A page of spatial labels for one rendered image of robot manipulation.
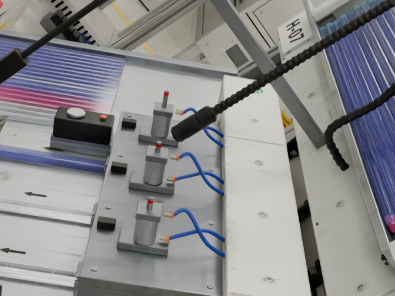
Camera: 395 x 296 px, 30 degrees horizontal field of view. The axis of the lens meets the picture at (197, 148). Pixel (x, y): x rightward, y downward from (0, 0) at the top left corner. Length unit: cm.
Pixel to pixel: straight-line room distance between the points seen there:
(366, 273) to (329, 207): 12
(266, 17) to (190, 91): 88
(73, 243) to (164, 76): 49
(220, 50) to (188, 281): 143
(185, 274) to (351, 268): 16
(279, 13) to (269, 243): 137
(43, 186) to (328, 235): 36
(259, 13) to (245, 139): 116
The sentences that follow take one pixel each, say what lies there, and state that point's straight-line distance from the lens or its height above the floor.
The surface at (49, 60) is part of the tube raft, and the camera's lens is 122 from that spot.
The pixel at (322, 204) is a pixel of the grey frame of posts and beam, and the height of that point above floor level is 133.
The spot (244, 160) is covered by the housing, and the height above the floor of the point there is 126.
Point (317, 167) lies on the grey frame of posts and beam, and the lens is 86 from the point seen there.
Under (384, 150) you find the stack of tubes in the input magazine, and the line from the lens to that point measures 76.
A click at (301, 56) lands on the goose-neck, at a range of 69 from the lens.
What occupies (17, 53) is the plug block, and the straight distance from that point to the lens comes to 86.
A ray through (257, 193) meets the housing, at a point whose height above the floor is 127.
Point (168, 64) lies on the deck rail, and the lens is 127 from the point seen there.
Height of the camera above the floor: 148
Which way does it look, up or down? 18 degrees down
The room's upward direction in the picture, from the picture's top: 59 degrees clockwise
